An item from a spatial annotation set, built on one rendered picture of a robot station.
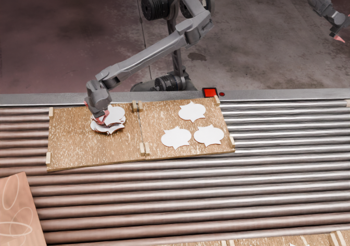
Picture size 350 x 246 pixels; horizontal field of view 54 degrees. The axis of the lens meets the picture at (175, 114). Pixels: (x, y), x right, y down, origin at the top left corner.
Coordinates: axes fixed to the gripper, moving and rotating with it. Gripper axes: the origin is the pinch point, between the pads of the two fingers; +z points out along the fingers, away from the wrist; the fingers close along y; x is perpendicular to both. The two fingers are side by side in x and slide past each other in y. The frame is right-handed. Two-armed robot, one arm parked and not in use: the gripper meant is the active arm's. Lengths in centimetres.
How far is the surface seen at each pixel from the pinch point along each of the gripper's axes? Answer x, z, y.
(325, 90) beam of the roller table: 120, 12, 37
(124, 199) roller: -7.5, 10.3, 36.7
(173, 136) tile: 26.4, 7.7, 21.8
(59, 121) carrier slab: -13.5, 8.2, -13.8
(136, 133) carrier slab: 13.3, 8.4, 10.9
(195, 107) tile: 46.6, 8.1, 11.9
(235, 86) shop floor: 161, 105, -58
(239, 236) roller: 21, 10, 74
